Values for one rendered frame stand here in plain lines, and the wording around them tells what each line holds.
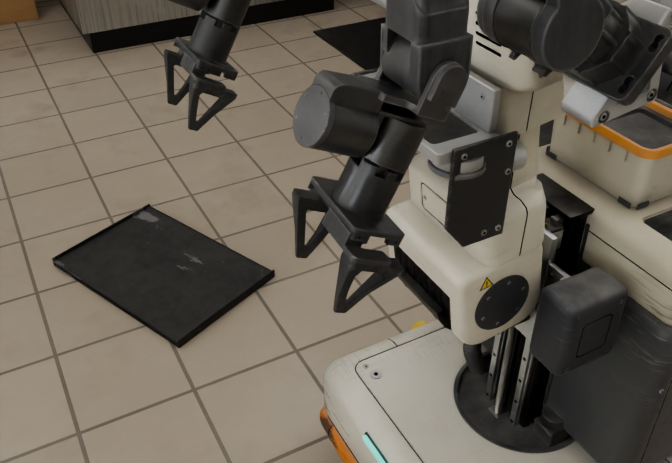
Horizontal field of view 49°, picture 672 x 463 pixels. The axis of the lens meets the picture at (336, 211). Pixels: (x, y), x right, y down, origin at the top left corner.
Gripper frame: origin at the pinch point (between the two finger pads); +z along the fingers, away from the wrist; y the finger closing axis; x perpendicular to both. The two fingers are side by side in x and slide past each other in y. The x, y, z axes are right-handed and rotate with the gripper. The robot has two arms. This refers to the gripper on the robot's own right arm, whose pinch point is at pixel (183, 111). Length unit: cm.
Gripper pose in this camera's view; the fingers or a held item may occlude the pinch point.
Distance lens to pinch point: 110.2
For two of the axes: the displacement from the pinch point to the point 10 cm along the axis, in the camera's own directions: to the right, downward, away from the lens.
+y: 4.7, 4.8, -7.4
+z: -4.2, 8.6, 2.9
